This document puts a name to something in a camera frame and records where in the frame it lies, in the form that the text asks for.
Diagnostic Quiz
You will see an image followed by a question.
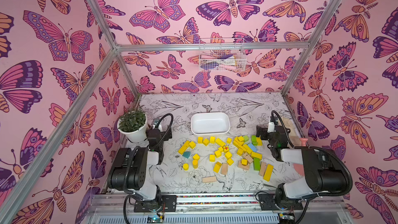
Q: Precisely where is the yellow disc block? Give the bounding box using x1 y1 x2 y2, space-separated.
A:
183 163 189 171

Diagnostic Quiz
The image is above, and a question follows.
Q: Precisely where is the yellow cylinder block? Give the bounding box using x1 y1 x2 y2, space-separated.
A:
192 159 199 169

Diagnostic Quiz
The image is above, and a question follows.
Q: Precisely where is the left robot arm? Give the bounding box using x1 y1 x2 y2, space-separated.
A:
107 111 174 206

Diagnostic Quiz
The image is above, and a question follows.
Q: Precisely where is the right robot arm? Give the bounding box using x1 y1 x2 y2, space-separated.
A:
256 110 353 208

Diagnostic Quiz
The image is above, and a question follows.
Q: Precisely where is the beige work glove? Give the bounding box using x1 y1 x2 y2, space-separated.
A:
282 117 301 146

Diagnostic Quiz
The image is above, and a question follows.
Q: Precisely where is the potted green plant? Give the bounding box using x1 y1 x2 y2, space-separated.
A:
117 109 148 143

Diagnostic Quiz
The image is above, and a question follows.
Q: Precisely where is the blue block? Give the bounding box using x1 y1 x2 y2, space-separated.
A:
247 143 257 152

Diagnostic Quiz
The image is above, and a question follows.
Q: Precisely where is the green rectangular block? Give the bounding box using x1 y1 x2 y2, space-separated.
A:
253 158 261 171

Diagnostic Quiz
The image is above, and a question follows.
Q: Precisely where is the yellow long block right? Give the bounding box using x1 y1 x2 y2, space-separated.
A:
263 164 274 181

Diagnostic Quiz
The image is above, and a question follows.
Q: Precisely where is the pink watering can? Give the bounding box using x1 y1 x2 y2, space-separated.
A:
293 138 308 177

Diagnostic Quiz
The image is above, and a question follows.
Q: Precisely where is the teal block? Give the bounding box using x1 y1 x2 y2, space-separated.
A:
182 151 191 159

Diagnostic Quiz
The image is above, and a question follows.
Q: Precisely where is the white plastic bin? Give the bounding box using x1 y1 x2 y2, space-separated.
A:
191 112 231 136

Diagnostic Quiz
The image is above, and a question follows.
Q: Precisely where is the natural wood block upright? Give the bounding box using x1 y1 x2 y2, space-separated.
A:
220 163 229 176

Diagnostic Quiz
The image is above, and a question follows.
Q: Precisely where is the long natural wood block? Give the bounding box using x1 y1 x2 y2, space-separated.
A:
202 176 217 183

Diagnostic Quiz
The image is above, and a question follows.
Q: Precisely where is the yellow block lower middle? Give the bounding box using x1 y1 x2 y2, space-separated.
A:
213 162 222 173

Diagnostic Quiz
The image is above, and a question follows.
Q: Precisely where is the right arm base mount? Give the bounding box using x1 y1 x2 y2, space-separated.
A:
255 191 304 212

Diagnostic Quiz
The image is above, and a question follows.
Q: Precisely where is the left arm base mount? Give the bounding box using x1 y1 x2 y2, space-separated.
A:
134 195 177 213

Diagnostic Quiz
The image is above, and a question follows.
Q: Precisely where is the wire basket on wall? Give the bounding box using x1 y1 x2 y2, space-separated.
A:
198 43 247 73

